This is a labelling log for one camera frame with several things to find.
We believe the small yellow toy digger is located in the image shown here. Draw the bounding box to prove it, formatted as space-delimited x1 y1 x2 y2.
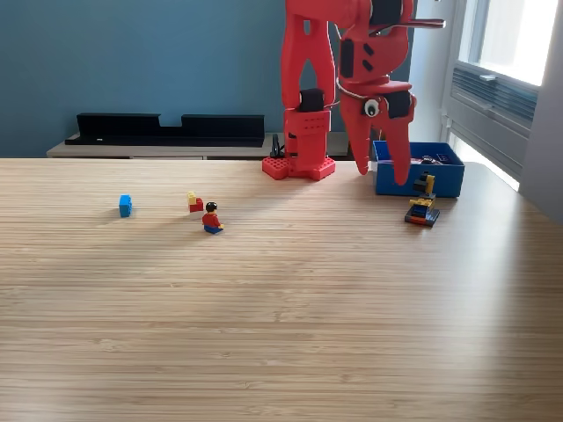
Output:
404 171 442 229

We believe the blue plastic bin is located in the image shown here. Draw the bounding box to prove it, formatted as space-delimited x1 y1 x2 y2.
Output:
370 140 466 199

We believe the dark wooden chair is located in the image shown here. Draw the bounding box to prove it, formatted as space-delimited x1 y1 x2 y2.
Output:
346 125 391 162

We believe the grey vent unit under window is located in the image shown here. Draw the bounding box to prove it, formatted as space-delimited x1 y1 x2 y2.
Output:
444 61 541 179

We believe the bright window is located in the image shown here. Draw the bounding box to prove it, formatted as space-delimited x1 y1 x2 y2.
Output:
457 0 563 87

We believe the toy figure red shirt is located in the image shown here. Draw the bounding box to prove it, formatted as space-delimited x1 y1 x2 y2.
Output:
201 201 225 236

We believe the yellow red white brick stack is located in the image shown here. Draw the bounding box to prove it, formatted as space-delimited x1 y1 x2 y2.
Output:
186 190 205 220

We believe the pale wooden sideboard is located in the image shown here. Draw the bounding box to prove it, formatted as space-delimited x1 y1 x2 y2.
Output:
46 131 353 160

